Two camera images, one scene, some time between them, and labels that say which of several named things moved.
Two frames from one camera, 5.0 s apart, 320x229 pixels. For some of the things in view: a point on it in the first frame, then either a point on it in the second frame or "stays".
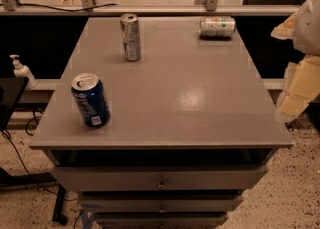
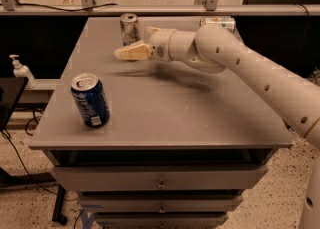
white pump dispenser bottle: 22,71 stays
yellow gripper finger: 284,30 → 148,32
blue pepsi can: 89,92 stays
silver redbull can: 131,36 stays
